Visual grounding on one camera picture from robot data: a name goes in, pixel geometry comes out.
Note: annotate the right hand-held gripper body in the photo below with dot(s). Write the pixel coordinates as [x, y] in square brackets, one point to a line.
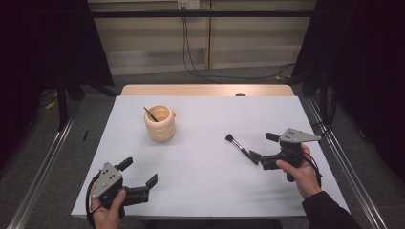
[297, 137]

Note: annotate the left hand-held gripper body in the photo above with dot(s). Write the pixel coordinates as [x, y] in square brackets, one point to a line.
[107, 179]

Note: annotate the black makeup brush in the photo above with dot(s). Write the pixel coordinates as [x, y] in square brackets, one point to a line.
[238, 147]

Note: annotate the cream ribbed brush holder cup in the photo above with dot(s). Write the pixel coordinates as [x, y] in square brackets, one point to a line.
[160, 125]

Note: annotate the thin black orange-tipped brush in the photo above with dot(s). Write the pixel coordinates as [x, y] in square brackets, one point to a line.
[151, 114]

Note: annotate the person's left hand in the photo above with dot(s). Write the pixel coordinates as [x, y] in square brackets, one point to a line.
[108, 218]

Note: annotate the person's right hand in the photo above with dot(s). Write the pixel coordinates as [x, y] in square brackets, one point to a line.
[304, 179]

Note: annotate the small black stick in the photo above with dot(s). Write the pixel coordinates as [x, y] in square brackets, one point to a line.
[85, 135]

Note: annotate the white table mat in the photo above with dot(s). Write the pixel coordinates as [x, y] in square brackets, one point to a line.
[207, 178]

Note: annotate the black metal stand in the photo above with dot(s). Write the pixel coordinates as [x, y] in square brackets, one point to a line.
[62, 101]

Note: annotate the wooden table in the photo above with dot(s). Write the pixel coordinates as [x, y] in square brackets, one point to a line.
[191, 90]

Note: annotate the yellow floor item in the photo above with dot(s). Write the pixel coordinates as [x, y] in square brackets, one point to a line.
[51, 105]

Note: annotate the black curtain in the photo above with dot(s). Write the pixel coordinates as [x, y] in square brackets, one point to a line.
[366, 63]
[38, 47]

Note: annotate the black horizontal bar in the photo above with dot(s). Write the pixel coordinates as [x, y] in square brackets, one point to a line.
[203, 13]

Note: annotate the aluminium floor rail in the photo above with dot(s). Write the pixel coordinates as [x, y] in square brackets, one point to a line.
[370, 207]
[41, 171]

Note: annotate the white wall socket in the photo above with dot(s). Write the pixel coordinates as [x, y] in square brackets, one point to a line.
[188, 4]

